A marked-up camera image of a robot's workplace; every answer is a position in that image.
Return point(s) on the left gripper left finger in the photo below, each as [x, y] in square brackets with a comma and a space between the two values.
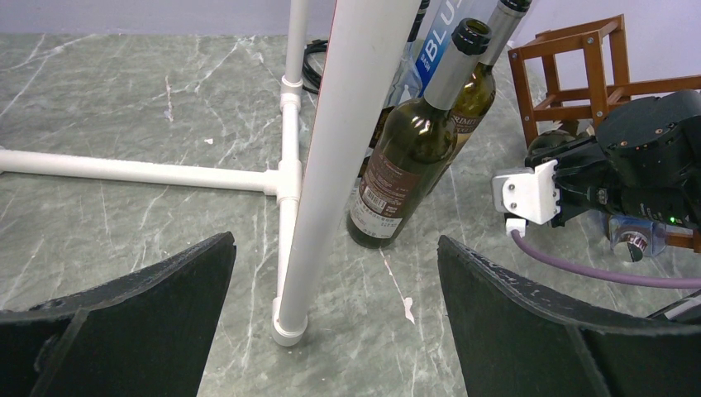
[148, 333]

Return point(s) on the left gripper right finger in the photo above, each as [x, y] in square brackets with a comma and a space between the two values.
[516, 337]

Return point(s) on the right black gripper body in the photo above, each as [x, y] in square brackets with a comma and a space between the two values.
[584, 177]

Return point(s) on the dark green wine bottle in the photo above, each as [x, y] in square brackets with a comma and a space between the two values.
[417, 141]

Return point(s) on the dark wine bottle cream label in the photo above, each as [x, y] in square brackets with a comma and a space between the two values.
[564, 132]

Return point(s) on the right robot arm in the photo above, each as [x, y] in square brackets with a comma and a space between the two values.
[642, 162]

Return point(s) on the blue clear bottle lying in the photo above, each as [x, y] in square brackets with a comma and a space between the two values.
[632, 239]

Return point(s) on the brown wooden wine rack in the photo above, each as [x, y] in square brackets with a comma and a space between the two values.
[582, 72]

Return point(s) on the green wine bottle silver neck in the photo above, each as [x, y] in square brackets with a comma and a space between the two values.
[478, 94]

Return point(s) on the clear square liquor bottle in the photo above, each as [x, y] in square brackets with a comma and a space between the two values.
[383, 109]

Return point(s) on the tall blue liquid bottle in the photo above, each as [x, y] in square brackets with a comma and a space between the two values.
[418, 63]

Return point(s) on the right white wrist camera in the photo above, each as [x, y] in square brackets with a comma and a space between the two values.
[526, 195]

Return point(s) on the white PVC pipe frame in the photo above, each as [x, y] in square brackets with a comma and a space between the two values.
[365, 45]

